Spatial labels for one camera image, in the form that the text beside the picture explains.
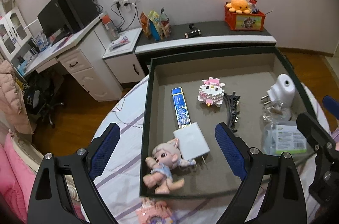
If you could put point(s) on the black flashlight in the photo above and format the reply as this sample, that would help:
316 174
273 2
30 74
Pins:
193 32

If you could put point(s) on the black computer monitor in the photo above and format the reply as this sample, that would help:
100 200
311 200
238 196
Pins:
55 16

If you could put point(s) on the wall power strip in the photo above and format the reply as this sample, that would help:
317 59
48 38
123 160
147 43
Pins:
123 2

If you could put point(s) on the white desk with drawers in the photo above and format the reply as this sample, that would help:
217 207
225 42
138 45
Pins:
81 54

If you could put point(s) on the low black-top cabinet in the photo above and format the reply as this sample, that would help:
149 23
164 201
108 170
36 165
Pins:
130 63

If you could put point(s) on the plastic water bottle red cap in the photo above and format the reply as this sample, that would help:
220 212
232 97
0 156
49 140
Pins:
111 29

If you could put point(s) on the snack bags group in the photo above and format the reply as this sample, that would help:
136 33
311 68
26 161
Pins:
156 25

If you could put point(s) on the red toy crate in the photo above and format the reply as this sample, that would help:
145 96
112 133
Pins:
244 22

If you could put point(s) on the pink down jacket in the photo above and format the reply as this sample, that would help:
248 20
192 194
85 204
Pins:
12 100

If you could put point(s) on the clear plastic packet with leaflet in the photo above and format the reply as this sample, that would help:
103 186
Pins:
283 137

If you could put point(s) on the black and pink storage box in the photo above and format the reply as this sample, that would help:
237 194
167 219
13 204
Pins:
247 72

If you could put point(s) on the black office chair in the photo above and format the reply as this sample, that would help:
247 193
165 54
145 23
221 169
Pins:
41 97

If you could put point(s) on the pink Hello Kitty block figure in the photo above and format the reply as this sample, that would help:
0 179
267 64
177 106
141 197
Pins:
211 92

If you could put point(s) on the blue stick pack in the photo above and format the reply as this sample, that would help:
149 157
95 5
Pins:
181 111

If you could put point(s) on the white plug-in night light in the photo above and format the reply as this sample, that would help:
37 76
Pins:
283 91

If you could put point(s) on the white power adapter plug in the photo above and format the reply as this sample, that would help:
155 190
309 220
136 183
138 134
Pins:
192 143

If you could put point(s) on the white striped table cloth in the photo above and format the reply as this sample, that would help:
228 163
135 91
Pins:
119 183

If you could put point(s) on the white wall cabinet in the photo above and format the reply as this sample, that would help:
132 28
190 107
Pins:
14 33

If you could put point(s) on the black computer tower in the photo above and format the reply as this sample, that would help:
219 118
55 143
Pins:
77 14

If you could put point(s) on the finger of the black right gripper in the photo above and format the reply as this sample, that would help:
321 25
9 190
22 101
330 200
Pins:
324 187

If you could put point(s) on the orange octopus plush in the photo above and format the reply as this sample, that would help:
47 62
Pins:
239 7

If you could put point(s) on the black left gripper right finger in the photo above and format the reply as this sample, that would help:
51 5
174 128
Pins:
270 189

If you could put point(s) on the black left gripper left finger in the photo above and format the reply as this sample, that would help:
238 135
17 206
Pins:
50 200

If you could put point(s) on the pink bed blanket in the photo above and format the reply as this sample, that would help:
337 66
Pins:
17 180

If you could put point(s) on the pink haired doll figure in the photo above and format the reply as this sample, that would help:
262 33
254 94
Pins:
165 158

